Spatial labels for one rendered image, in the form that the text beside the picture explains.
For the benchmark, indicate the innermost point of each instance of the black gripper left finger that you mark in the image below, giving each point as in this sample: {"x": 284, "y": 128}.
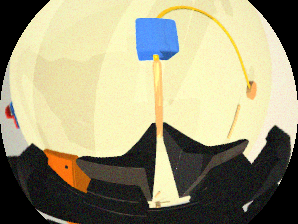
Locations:
{"x": 135, "y": 167}

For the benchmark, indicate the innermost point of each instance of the blue block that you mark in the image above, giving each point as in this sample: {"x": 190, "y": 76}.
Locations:
{"x": 156, "y": 37}

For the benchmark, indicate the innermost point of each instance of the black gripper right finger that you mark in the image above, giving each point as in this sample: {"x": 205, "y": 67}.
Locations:
{"x": 191, "y": 161}

